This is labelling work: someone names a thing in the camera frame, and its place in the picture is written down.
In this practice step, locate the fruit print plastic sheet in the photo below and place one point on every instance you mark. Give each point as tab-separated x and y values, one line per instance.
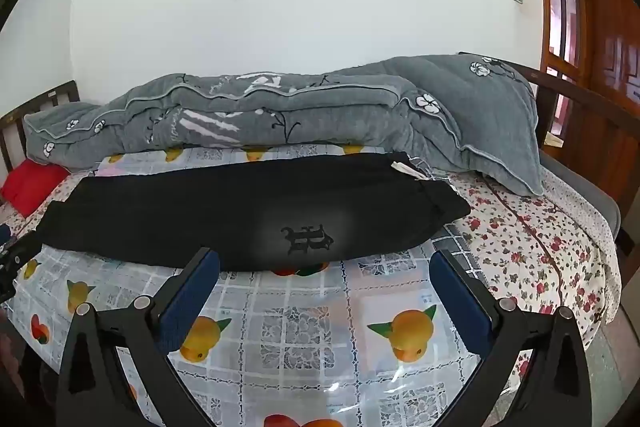
300	317

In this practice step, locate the black pants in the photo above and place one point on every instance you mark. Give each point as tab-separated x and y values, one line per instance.
200	207

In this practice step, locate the wooden door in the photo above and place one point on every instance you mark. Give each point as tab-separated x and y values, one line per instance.
615	47

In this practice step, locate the wooden bed footboard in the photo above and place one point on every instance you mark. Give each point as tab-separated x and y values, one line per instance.
590	132

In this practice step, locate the grey mattress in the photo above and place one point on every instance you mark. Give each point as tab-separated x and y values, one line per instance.
595	202

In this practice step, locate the grey floral pillow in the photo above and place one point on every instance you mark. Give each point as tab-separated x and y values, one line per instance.
475	117

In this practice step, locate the red pillow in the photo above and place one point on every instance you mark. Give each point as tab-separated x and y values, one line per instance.
30	187

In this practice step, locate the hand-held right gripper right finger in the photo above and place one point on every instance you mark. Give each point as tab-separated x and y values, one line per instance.
460	302

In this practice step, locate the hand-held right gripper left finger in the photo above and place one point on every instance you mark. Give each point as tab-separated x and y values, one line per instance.
192	302

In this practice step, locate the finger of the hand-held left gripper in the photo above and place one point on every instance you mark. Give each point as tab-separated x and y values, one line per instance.
17	257

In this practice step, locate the red floral bed sheet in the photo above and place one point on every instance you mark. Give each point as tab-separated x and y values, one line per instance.
540	247

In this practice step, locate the wooden bed headboard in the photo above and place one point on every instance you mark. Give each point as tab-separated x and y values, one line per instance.
60	92

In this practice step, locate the grey floral quilt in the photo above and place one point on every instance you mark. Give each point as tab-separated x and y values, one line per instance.
325	117

